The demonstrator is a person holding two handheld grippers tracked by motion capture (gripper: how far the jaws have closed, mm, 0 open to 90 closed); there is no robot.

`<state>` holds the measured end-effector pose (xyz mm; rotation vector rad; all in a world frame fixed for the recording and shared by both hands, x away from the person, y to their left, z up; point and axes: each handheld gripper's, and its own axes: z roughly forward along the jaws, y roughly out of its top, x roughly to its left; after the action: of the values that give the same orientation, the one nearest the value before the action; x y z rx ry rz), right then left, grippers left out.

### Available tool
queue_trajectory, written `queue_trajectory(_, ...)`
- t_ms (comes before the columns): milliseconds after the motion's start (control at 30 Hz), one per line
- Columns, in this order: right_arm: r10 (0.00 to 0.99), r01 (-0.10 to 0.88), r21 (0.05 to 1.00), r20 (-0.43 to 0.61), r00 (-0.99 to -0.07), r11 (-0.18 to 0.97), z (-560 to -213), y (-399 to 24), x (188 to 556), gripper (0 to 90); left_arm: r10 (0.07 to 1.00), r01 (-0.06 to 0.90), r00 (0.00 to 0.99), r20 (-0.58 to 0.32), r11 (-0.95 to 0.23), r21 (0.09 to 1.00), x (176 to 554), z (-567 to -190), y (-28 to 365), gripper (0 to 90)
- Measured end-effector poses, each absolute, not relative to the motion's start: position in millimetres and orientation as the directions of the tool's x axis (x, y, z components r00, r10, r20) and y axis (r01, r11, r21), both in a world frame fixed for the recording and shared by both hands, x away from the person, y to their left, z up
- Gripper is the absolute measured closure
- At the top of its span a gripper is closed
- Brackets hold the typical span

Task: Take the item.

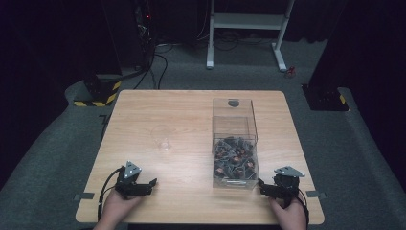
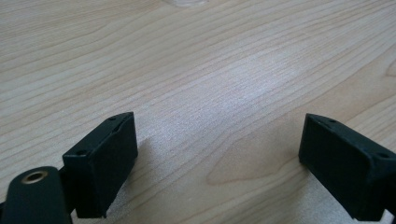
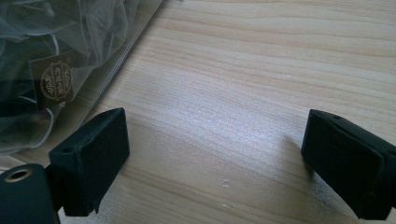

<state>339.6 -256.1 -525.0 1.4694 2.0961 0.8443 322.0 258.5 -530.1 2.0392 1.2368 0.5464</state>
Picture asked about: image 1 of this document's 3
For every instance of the black base with hazard tape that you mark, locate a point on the black base with hazard tape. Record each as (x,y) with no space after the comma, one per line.
(99,92)

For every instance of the grey tape piece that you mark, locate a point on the grey tape piece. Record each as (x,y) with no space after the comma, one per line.
(316,194)
(83,196)

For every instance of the pile of dark small packets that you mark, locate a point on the pile of dark small packets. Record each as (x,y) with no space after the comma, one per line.
(234,158)

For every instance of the dark equipment rack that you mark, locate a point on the dark equipment rack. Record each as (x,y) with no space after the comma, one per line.
(143,28)

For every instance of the clear plastic box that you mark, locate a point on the clear plastic box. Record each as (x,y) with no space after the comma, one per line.
(234,127)

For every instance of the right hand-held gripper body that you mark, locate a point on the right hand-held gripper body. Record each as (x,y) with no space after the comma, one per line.
(286,187)

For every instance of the black base with yellow mark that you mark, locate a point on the black base with yellow mark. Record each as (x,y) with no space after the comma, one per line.
(325,97)

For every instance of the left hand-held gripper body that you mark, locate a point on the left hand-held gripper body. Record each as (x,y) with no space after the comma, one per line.
(127,187)

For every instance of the person's right hand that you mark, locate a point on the person's right hand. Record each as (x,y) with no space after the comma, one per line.
(292,215)

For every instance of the person's left hand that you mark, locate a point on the person's left hand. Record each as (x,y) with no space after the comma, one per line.
(115,206)

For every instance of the white metal stand frame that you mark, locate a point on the white metal stand frame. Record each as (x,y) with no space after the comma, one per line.
(247,20)

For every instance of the clear glass cup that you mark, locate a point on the clear glass cup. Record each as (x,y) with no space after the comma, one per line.
(162,139)

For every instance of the small red object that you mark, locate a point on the small red object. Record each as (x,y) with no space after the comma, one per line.
(290,72)

